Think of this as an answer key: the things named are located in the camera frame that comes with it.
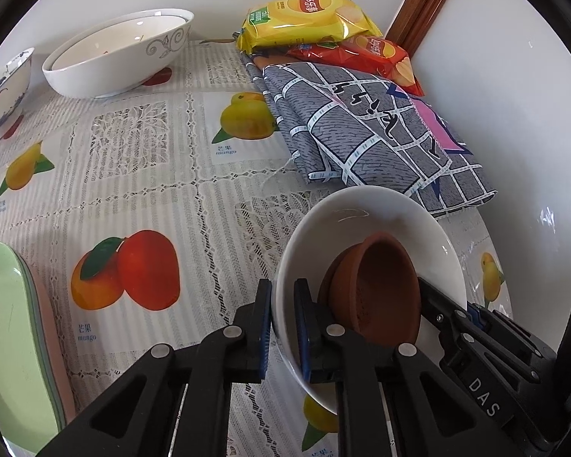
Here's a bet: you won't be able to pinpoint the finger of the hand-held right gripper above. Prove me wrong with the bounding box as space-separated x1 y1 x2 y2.
466 304 560 384
416 276 473 346

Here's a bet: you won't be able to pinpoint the brown packet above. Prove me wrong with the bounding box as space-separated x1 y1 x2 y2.
252 52 298 69

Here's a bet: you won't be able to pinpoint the grey checked cloth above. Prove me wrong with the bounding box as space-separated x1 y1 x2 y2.
242 52 498 220

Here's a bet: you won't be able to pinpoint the large white bowl grey scrolls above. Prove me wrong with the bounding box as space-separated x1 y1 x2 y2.
43 8 194 100

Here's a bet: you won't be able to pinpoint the small brown bowl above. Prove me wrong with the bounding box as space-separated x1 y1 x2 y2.
318 232 422 346

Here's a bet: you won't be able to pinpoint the red chip bag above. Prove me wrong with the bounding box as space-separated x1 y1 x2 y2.
288 34 424 97

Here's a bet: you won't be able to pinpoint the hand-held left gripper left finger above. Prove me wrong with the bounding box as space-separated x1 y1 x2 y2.
35 278 273 457

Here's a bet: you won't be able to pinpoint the plain white bowl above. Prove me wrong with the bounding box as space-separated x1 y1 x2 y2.
271 187 468 415

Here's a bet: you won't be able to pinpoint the wooden door frame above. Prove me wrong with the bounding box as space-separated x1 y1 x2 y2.
384 0 468 56

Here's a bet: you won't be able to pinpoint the fruit print tablecloth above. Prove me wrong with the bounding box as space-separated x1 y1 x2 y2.
0 38 522 457

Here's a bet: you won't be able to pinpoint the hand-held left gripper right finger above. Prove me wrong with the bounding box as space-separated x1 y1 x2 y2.
292 278 510 457

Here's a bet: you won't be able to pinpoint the yellow chip bag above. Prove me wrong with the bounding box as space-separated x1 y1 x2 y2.
237 0 384 53

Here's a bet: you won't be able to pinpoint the green plate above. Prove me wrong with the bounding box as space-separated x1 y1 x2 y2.
0 243 66 444

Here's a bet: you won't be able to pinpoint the white bowl with blue flowers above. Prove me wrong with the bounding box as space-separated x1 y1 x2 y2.
0 48 35 143

